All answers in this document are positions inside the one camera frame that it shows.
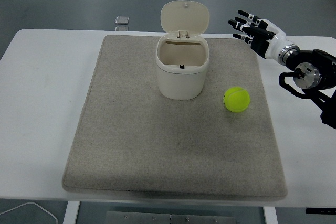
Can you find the small metal floor plate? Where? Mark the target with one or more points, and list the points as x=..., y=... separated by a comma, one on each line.
x=122, y=20

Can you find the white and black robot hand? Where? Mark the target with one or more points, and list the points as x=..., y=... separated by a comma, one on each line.
x=273, y=44

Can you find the yellow-green tennis ball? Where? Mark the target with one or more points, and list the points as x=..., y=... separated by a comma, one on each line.
x=236, y=99

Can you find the beige fabric mat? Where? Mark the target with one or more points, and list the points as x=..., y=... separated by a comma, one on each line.
x=162, y=140

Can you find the black table control panel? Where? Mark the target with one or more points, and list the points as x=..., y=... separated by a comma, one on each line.
x=320, y=210

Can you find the white table leg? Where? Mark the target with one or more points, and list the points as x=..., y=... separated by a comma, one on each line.
x=71, y=213
x=270, y=215

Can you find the cream plastic bin with lid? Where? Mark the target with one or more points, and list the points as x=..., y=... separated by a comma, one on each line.
x=181, y=82

